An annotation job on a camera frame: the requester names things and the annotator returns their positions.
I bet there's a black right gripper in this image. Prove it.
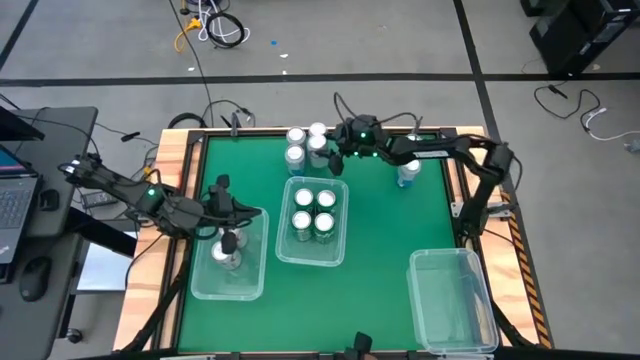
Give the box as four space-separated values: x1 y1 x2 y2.
327 113 389 177

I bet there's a white floor cable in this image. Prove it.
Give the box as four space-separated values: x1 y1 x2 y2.
197 0 236 44

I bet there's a wooden table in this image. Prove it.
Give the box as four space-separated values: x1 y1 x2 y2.
113 125 554 351

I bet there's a black desk monitor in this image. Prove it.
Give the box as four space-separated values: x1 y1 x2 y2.
0 106 46 143

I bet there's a black cable loop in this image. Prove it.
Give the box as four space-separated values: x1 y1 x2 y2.
167 112 209 130

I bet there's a black cabinet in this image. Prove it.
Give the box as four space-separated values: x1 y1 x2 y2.
519 0 640 77

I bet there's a black cable with plug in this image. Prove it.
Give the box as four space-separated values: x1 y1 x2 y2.
533 83 601 132

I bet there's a grey desk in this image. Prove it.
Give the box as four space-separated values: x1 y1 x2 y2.
0 106 100 360

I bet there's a yellow floor cable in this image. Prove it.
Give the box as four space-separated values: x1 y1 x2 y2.
173 17 204 54

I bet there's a black computer mouse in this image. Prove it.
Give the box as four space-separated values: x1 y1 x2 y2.
18 256 52 303

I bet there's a black metal table frame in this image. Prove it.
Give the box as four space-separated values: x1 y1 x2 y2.
119 127 541 360

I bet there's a long black floor cable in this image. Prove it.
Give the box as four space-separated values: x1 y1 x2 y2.
168 0 215 129

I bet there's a small black object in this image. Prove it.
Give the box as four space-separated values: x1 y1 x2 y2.
344 331 376 360

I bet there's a white cable with plug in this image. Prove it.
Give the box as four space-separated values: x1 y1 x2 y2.
581 106 640 143

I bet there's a coiled black cable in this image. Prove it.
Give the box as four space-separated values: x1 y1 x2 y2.
205 12 247 50

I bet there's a small black puck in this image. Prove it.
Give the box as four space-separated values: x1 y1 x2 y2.
38 188 61 212

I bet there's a black laptop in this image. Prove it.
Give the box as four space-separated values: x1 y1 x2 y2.
0 143 42 285

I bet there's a yellow black hazard tape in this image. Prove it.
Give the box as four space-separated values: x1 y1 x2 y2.
508 214 553 350

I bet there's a clear plastic bin with label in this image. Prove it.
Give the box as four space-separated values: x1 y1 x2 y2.
274 175 350 268

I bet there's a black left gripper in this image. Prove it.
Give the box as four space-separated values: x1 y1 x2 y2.
197 173 264 255

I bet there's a black power adapter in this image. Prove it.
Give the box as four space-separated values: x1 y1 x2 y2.
80 191 120 210

